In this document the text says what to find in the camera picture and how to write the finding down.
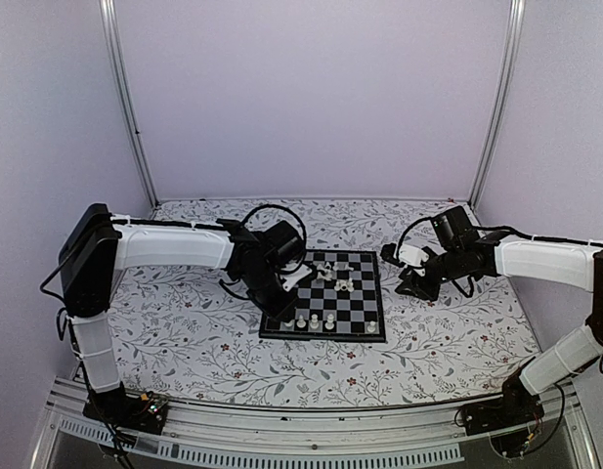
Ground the left aluminium frame post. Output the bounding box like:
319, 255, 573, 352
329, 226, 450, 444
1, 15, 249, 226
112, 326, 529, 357
99, 0, 159, 208

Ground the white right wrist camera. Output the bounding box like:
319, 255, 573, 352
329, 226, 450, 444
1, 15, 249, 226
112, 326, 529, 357
380, 243, 430, 269

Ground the aluminium frame post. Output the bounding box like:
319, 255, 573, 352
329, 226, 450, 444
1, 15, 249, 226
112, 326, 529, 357
468, 0, 526, 212
99, 0, 159, 208

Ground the floral patterned table mat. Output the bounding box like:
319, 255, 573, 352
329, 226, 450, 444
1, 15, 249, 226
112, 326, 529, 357
108, 199, 538, 408

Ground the aluminium front rail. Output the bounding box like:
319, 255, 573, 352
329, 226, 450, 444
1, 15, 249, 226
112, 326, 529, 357
30, 378, 603, 468

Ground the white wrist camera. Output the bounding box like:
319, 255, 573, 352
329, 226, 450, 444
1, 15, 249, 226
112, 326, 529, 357
280, 264, 313, 291
380, 243, 430, 269

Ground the right aluminium frame post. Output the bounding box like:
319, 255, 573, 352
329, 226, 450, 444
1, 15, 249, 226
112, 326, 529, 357
468, 0, 526, 212

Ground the white knight chess piece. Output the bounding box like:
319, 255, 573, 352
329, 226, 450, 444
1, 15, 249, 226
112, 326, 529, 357
316, 264, 334, 281

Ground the black and white chessboard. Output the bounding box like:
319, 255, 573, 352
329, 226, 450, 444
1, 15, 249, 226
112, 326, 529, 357
259, 249, 386, 343

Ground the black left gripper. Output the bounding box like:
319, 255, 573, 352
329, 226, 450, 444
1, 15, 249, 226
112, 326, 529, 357
239, 267, 302, 323

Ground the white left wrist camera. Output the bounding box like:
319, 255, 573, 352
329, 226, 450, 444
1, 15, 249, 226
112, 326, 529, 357
280, 264, 313, 291

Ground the white bishop chess piece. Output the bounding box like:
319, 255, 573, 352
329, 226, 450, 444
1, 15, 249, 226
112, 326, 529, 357
324, 314, 335, 330
309, 315, 320, 330

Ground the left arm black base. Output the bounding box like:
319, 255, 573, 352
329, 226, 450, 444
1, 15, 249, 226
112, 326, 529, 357
83, 375, 169, 435

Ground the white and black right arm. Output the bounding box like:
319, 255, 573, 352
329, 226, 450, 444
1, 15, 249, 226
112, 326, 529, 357
381, 205, 603, 426

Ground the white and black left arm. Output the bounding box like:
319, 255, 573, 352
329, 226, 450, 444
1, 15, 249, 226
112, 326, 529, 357
39, 203, 313, 424

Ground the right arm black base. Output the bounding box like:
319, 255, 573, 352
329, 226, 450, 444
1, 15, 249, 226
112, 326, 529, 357
455, 373, 544, 458

